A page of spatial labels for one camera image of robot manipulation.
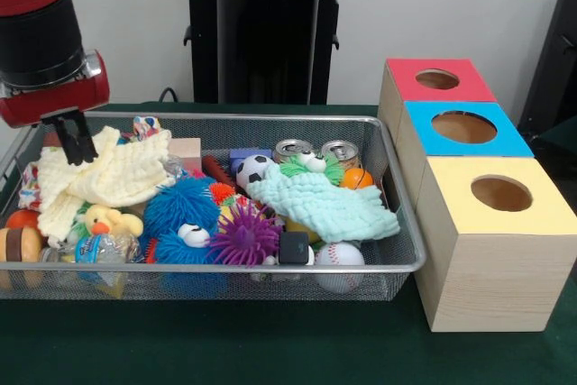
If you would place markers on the small orange basketball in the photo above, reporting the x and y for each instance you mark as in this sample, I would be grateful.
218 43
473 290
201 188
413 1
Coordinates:
356 179

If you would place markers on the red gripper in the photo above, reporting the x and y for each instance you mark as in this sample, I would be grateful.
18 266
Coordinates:
54 101

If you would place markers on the dark green table cloth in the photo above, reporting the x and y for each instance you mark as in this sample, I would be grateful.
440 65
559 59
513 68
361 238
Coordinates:
563 132
270 349

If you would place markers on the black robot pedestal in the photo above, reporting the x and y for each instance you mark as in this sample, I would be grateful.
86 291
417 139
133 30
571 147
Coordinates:
266 42

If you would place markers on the mint green cloth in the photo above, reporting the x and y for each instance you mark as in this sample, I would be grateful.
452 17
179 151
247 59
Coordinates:
324 207

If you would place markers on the blue spiky ball with eyes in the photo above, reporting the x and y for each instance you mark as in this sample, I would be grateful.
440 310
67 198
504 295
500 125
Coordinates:
171 250

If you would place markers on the black upright panel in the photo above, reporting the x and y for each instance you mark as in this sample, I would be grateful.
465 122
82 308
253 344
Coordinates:
554 65

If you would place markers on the green spiky ball with eyes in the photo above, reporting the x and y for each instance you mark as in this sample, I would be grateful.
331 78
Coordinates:
333 171

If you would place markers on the black white soccer ball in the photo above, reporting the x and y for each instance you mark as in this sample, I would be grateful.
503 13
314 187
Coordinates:
252 171

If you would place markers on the yellow plush duck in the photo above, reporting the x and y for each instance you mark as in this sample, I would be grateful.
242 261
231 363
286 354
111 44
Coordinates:
108 220

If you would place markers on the silver mesh bin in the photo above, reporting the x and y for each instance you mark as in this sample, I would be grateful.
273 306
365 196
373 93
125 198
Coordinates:
270 116

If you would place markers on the wooden box with three holes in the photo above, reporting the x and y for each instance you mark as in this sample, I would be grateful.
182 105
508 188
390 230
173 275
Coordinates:
496 277

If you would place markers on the silver drink can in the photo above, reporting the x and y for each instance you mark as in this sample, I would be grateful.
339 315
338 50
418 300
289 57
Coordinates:
341 150
290 149

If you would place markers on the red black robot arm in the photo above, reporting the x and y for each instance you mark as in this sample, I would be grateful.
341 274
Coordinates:
36 33

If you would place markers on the purple spiky ball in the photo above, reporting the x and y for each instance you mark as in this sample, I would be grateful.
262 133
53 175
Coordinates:
245 236

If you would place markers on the cream yellow cloth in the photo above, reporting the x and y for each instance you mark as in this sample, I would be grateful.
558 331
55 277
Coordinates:
112 168

